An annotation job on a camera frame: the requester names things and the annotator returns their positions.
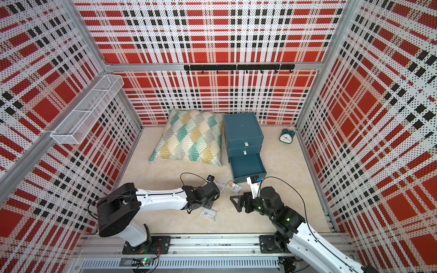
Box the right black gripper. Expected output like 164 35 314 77
230 192 274 219

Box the teal three-drawer cabinet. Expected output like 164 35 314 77
224 112 266 184

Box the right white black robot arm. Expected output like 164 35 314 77
230 187 378 273

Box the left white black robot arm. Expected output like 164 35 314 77
95 182 220 254

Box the white cookie packet bottom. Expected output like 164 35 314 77
199 208 218 222

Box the teal alarm clock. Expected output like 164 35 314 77
279 128 295 144

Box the patterned green yellow pillow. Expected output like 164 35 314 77
149 109 225 167

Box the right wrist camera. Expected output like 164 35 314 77
246 175 262 199

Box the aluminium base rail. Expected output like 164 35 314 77
73 233 356 270

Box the black wall hook rail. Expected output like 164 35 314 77
183 64 295 73

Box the white wire mesh basket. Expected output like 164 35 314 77
50 75 123 144

